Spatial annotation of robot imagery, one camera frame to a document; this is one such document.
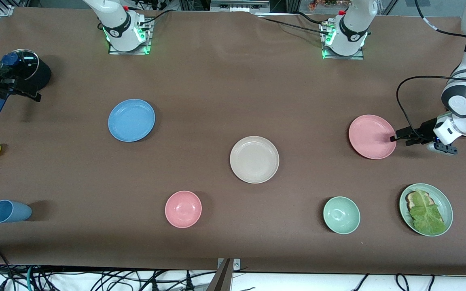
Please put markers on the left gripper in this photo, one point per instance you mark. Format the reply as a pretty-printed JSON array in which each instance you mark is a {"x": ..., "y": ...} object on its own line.
[{"x": 424, "y": 131}]

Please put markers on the pink plate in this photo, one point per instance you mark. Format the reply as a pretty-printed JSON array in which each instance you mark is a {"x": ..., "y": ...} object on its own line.
[{"x": 372, "y": 136}]

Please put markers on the blue plate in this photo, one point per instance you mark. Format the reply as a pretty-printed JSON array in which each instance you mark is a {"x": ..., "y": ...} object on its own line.
[{"x": 131, "y": 120}]

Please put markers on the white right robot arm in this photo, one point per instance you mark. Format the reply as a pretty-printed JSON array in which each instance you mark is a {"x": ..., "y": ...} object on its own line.
[{"x": 115, "y": 24}]

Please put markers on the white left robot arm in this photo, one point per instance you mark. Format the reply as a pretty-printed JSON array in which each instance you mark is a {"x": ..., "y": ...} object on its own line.
[{"x": 354, "y": 28}]

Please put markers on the dark blue saucepan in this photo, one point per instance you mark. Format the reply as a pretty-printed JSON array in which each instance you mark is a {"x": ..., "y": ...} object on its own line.
[{"x": 43, "y": 74}]

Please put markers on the glass lid blue knob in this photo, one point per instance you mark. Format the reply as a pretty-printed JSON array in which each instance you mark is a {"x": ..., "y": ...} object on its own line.
[{"x": 28, "y": 60}]

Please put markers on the toasted bread slice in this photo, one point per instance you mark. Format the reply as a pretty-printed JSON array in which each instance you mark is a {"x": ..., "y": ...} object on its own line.
[{"x": 409, "y": 200}]

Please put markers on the green plate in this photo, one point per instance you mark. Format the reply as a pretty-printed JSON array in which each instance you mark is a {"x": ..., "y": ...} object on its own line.
[{"x": 443, "y": 200}]

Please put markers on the green lettuce leaf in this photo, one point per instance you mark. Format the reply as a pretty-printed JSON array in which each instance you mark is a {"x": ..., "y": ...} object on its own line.
[{"x": 427, "y": 218}]

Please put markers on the green bowl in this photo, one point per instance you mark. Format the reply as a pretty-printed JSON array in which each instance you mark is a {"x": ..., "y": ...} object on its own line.
[{"x": 341, "y": 215}]

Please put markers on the blue cup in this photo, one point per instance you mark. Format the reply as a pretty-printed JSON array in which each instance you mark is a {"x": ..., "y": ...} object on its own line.
[{"x": 8, "y": 211}]

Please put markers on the colourful flower bunch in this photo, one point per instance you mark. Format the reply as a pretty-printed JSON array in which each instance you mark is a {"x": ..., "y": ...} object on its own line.
[{"x": 326, "y": 4}]

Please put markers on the beige plate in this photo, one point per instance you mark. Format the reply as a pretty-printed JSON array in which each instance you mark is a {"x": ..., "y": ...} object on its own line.
[{"x": 254, "y": 159}]

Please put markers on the pink bowl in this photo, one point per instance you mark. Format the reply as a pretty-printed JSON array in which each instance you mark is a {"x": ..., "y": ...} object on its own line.
[{"x": 183, "y": 209}]

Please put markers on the aluminium frame profile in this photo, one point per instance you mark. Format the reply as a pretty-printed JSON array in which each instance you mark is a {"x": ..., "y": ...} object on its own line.
[{"x": 2, "y": 16}]

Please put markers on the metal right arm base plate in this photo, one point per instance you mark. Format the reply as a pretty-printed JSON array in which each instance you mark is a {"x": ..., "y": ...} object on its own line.
[{"x": 130, "y": 51}]

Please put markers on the small silver bracket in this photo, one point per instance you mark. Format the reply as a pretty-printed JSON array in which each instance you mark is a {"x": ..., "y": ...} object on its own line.
[{"x": 237, "y": 263}]

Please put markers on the grey metal bracket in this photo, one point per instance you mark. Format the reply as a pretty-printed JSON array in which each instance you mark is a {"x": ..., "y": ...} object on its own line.
[{"x": 239, "y": 5}]

